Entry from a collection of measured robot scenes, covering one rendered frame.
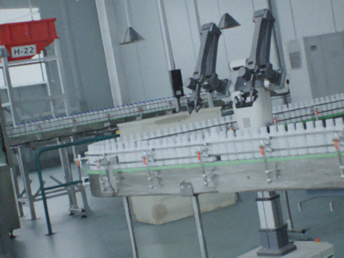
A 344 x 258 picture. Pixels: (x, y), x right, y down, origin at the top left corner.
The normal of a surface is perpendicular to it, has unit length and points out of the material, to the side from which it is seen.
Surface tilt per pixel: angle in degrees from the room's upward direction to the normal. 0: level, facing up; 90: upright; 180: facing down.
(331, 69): 90
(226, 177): 90
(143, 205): 90
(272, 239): 90
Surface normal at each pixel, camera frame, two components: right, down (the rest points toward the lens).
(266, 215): -0.68, 0.15
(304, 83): -0.87, 0.18
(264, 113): 0.73, 0.10
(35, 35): 0.47, -0.04
